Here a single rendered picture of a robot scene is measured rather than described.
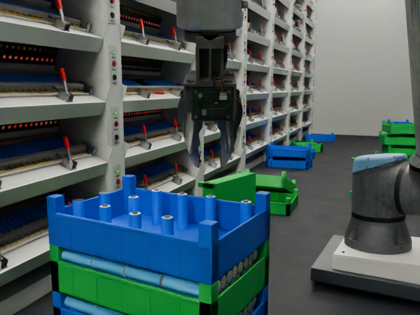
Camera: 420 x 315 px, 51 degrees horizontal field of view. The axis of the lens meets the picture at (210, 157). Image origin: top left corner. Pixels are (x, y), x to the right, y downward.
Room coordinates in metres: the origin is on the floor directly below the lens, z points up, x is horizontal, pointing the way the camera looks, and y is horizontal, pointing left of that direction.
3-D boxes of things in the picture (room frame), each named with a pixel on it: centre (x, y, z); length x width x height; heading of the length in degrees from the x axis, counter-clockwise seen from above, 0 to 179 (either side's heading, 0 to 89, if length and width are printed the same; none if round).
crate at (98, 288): (0.68, 0.08, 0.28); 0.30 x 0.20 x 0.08; 61
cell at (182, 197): (0.74, 0.05, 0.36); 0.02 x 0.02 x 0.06
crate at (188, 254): (0.68, 0.08, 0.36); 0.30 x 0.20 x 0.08; 61
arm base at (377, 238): (1.25, -0.50, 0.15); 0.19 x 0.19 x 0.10
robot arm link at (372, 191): (1.25, -0.51, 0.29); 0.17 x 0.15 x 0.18; 43
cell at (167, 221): (0.60, 0.06, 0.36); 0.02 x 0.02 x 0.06
